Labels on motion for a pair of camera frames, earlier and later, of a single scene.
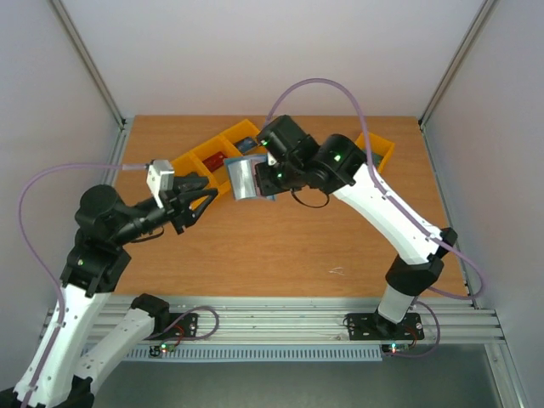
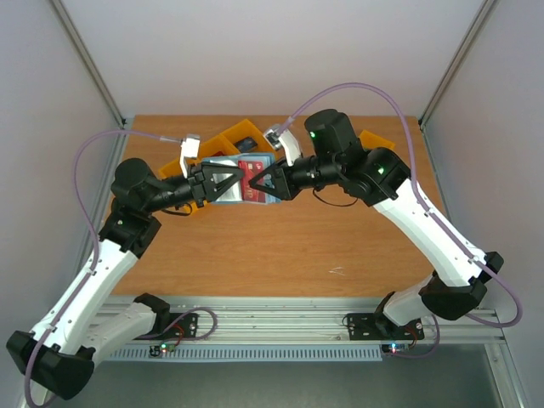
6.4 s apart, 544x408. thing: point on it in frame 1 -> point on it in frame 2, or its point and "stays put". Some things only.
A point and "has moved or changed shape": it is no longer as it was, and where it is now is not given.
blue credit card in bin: x=245 y=144 stays put
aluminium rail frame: x=448 y=320 stays put
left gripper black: x=179 y=207 -> x=201 y=178
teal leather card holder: x=242 y=176 has moved or changed shape
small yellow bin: x=377 y=144 stays put
